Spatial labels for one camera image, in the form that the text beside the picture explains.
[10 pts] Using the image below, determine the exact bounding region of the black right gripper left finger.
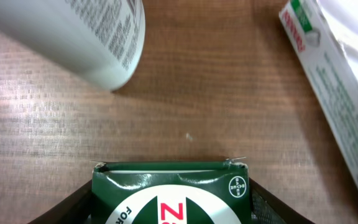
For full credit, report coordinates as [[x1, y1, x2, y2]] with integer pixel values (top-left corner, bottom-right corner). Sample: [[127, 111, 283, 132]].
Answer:
[[29, 180, 93, 224]]

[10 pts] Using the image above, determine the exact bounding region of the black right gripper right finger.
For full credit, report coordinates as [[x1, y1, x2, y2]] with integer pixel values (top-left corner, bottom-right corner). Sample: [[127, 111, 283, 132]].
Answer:
[[249, 178, 314, 224]]

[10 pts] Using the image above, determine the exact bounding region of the white red toothpaste box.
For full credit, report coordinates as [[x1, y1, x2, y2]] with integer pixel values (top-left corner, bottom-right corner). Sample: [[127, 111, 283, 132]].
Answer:
[[279, 0, 358, 188]]

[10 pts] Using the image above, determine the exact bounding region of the white spray bottle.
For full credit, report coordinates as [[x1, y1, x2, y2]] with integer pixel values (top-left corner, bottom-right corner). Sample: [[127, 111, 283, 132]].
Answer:
[[0, 0, 146, 91]]

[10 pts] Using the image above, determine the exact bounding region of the green round-logo carton box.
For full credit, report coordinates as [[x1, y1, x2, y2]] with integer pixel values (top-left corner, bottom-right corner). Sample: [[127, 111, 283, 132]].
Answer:
[[89, 160, 252, 224]]

